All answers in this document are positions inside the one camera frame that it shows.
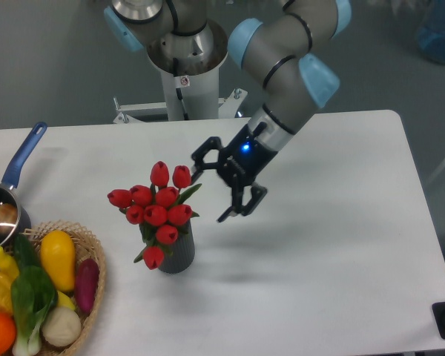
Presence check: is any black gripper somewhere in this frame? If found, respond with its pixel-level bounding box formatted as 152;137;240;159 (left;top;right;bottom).
190;124;279;224

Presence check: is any dark grey ribbed vase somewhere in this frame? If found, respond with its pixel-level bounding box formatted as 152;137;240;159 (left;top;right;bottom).
158;222;195;274

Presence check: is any white garlic bulb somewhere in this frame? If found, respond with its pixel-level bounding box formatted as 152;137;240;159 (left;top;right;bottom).
42;307;82;347

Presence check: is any green bok choy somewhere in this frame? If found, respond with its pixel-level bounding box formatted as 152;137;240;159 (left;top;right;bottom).
11;234;57;355

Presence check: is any blue translucent container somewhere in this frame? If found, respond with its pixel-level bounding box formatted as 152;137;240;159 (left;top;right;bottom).
415;1;445;65

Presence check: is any red tulip bouquet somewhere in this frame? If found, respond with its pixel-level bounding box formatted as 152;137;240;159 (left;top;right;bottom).
107;161;200;270

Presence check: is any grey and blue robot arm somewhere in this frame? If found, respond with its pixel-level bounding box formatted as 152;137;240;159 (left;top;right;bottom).
104;1;352;216

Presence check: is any purple eggplant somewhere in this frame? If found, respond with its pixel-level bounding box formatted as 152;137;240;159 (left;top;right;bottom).
74;258;99;314

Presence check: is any small yellow pepper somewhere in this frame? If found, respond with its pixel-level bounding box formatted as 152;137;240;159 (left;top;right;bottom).
0;246;19;281

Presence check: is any blue handled saucepan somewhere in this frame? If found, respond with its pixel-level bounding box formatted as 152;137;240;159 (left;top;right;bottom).
0;122;47;248

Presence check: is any brown bread in pot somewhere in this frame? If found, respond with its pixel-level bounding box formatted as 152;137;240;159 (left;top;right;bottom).
0;203;18;235

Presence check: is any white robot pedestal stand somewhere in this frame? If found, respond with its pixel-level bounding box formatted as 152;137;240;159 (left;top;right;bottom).
113;19;248;124

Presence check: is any woven wicker basket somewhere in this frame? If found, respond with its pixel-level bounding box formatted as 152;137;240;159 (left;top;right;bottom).
0;220;108;356

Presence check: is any yellow squash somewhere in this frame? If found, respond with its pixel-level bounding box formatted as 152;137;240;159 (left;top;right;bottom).
40;230;76;293

